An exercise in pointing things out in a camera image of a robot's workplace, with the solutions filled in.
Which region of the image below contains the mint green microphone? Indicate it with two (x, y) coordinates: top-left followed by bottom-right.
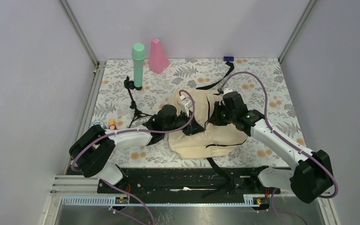
(132, 43), (146, 90)

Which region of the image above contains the beige canvas backpack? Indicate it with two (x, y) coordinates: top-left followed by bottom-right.
(167, 61), (249, 199)

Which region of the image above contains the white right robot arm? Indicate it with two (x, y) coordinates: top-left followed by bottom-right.
(209, 88), (335, 203)

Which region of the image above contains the black mini tripod stand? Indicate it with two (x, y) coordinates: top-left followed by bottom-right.
(124, 76), (152, 128)

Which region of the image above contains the small blue block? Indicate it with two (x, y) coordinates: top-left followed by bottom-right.
(223, 56), (234, 62)

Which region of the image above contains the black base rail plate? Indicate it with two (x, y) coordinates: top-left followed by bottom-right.
(81, 168), (281, 207)

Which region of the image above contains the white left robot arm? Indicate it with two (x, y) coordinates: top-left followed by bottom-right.
(69, 92), (195, 193)

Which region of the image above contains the pink plastic cone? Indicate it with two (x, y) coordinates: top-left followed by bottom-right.
(149, 38), (170, 74)

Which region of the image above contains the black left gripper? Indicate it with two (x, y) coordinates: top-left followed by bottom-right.
(164, 110), (205, 136)

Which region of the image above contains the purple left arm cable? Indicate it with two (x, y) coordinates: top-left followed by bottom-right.
(70, 89), (196, 225)

